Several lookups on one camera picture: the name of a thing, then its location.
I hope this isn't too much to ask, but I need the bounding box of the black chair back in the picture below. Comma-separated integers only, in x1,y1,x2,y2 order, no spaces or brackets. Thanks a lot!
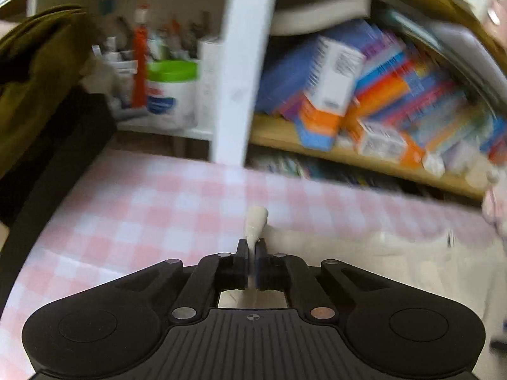
0,86,118,288

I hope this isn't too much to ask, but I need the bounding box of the white power adapter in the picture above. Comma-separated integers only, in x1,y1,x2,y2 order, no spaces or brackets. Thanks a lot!
421,151,447,177

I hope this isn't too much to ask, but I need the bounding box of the pink checked printed tablecloth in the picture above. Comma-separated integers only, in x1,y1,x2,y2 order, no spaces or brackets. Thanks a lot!
0,148,494,380

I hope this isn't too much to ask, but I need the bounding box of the white shelf post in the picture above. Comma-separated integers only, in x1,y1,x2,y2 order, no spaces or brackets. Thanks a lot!
209,0,285,168

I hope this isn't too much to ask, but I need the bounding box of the wooden shelf board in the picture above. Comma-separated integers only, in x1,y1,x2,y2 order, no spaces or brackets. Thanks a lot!
411,0,507,58
249,112,489,201

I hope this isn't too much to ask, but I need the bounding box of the olive green cloth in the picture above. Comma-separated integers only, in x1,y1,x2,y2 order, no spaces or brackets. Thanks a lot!
0,5,100,180

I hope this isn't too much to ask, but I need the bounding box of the row of colourful books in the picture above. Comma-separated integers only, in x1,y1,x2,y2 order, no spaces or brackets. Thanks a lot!
254,16,507,168

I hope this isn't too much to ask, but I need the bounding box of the flat orange white carton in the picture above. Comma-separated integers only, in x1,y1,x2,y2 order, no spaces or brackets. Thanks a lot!
352,118,427,169

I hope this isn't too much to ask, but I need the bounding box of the tall white orange carton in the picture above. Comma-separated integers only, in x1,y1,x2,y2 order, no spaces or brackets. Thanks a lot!
298,35,368,152

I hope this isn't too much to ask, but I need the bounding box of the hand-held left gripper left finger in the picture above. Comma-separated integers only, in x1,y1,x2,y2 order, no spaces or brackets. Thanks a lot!
114,238,251,322

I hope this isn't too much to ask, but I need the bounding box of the white flat book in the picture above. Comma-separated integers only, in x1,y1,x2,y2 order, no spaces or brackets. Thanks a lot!
270,0,372,37

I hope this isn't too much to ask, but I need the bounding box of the green lid wipes canister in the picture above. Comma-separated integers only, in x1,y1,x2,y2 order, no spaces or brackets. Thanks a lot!
145,59,199,128

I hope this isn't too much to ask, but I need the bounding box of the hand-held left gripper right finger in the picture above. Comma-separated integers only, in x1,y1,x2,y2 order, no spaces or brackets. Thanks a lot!
256,243,397,322

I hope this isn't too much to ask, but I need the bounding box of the cream t-shirt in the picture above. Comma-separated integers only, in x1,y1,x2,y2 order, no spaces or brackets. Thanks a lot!
217,205,503,354

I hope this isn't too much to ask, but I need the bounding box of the white pink bunny plush toy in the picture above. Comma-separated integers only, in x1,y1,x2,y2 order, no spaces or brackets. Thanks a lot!
480,165,507,243

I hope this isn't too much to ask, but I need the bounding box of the red bottle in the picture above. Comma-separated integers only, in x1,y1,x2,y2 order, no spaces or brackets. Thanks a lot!
132,1,154,109

